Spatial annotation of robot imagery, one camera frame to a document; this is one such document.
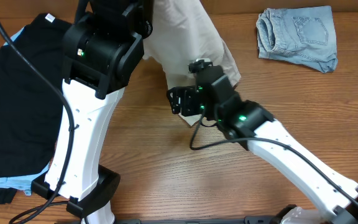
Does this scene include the beige cotton shorts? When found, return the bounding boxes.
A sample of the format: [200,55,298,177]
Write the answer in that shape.
[141,0,242,127]

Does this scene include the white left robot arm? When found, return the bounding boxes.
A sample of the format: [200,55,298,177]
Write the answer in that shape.
[31,0,154,223]

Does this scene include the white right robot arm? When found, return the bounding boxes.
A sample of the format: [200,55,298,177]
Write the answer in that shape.
[167,77,358,223]

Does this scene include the folded blue denim shorts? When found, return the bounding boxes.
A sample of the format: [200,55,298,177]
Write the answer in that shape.
[256,6,338,73]

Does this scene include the black t-shirt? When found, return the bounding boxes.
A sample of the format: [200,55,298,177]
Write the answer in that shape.
[0,13,71,204]

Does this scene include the light blue garment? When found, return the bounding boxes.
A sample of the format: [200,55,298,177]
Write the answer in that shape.
[0,26,51,197]

